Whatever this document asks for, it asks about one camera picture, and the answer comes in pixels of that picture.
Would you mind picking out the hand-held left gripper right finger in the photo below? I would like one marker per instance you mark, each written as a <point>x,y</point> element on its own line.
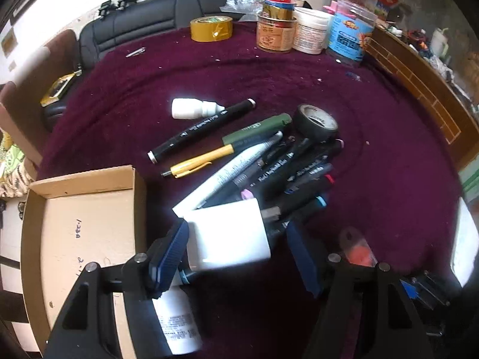
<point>301,258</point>

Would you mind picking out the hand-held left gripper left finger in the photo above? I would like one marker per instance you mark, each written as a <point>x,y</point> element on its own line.
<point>170,254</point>

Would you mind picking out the white rectangular plastic block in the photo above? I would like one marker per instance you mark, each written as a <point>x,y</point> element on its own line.
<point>228,235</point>

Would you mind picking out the white marker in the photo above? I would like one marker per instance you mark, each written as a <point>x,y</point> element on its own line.
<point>224,179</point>

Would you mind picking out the pile of black markers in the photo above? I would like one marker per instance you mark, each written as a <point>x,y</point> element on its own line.
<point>284,164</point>

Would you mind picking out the yellow pen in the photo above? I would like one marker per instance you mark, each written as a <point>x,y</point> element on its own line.
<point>198,160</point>

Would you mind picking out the cardboard box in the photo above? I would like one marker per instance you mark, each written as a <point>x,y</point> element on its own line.
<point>75,232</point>

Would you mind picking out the white-tipped black marker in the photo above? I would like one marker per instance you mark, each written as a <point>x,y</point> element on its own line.
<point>202,129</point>

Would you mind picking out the black tape roll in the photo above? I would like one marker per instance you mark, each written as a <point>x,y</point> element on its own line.
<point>305,127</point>

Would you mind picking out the green marker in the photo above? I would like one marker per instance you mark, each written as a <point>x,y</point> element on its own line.
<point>258,129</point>

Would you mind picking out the white dropper bottle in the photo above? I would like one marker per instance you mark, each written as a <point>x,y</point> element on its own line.
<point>187,108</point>

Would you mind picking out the orange translucent plastic tool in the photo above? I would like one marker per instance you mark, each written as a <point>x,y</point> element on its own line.
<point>357,250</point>

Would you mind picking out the white bottle with printed label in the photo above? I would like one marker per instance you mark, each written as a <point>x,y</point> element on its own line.
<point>176,318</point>

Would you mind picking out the clear blue plastic piece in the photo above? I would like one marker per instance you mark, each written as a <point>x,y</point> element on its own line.
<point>415,288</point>

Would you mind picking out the maroon cloth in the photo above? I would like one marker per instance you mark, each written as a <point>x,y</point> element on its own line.
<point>374,164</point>

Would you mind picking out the patterned cloth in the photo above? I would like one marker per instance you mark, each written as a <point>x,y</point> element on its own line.
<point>11,168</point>

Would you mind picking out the yellow packet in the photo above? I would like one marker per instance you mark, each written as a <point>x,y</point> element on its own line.
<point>56,89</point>

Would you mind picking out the wooden cabinet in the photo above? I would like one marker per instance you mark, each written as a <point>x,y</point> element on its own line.
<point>411,78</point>

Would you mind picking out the brown clear jar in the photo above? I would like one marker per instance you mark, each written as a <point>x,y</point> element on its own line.
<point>275,35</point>

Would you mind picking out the yellow tape roll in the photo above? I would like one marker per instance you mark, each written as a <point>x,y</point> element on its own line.
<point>202,31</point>

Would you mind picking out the white plastic tub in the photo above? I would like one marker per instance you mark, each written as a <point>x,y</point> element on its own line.
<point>312,31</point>

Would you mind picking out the blue label clear jar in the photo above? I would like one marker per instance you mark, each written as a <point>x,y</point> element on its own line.
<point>348,33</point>

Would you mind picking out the black leather sofa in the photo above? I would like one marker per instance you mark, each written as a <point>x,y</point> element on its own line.
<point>142,18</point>

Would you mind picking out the gold tin can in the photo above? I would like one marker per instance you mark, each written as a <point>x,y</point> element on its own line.
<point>278,11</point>

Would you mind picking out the black clip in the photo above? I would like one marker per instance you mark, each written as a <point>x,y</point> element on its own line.
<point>126,0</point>
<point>106,8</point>

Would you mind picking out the white mug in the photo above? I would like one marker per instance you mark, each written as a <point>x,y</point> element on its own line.
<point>439,43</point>

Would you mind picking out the clear plastic bag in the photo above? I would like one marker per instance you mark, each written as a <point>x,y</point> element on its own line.
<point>239,0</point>

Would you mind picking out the small red box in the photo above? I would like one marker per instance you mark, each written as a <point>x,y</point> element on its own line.
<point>389,0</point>

